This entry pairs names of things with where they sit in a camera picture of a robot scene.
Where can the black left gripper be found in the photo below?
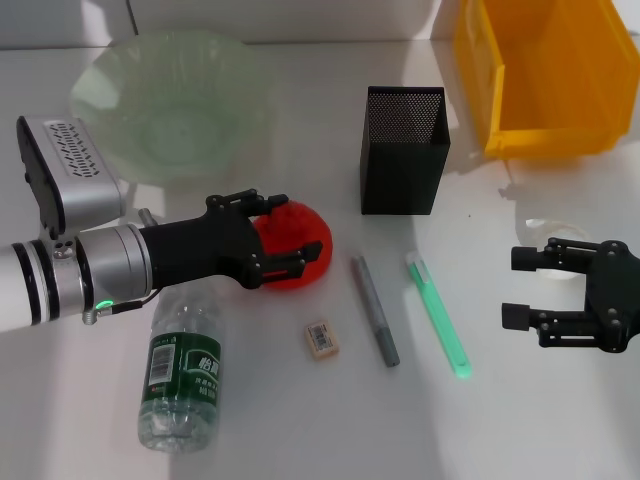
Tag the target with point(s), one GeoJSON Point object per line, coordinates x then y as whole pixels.
{"type": "Point", "coordinates": [200, 250]}

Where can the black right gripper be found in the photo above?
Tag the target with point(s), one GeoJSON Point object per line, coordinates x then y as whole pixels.
{"type": "Point", "coordinates": [615, 300]}

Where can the red-orange orange fruit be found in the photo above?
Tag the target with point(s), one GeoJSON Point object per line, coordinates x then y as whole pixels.
{"type": "Point", "coordinates": [285, 235]}

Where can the white paper ball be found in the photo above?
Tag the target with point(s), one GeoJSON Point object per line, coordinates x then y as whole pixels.
{"type": "Point", "coordinates": [550, 231]}

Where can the beige eraser with barcode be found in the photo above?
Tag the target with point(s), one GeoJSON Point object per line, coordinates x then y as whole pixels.
{"type": "Point", "coordinates": [322, 341]}

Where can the green translucent pen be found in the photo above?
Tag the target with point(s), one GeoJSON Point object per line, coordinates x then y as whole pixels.
{"type": "Point", "coordinates": [435, 310]}

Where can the clear green-label water bottle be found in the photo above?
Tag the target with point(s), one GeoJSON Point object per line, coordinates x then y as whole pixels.
{"type": "Point", "coordinates": [180, 370]}

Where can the grey marker pen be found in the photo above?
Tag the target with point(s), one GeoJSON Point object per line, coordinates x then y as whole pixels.
{"type": "Point", "coordinates": [372, 310]}

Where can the black mesh pen holder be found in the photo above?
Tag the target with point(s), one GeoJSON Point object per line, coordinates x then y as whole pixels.
{"type": "Point", "coordinates": [400, 170]}

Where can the green glass fruit plate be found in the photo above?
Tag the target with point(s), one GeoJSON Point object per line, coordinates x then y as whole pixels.
{"type": "Point", "coordinates": [165, 100]}

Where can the yellow plastic storage bin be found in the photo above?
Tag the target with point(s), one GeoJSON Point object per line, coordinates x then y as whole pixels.
{"type": "Point", "coordinates": [560, 75]}

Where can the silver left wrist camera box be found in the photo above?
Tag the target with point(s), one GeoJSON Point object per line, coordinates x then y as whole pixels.
{"type": "Point", "coordinates": [85, 170]}

